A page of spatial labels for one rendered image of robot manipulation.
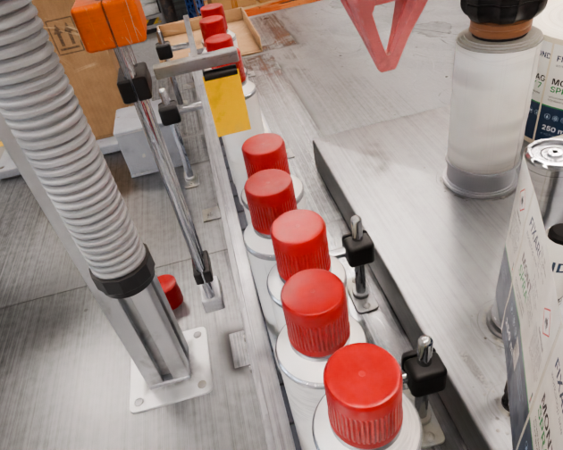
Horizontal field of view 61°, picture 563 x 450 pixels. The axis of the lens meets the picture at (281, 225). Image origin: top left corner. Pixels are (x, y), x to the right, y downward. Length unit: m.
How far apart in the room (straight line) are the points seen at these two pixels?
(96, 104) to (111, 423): 0.62
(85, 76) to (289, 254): 0.74
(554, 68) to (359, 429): 0.56
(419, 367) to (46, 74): 0.33
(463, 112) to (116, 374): 0.48
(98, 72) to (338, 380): 0.82
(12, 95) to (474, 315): 0.42
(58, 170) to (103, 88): 0.74
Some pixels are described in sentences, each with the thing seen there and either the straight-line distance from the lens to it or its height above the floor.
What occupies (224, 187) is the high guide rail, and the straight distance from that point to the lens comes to 0.55.
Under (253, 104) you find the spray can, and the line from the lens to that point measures 0.57.
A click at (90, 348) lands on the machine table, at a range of 0.62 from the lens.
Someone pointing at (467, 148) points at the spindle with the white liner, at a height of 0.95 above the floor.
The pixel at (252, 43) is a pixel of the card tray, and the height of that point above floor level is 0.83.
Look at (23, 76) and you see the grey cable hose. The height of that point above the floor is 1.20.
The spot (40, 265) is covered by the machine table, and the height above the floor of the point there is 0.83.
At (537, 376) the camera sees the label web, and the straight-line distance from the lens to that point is 0.31.
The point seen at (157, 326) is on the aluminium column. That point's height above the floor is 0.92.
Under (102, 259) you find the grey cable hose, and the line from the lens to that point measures 0.26.
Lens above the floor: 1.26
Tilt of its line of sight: 39 degrees down
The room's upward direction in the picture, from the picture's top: 11 degrees counter-clockwise
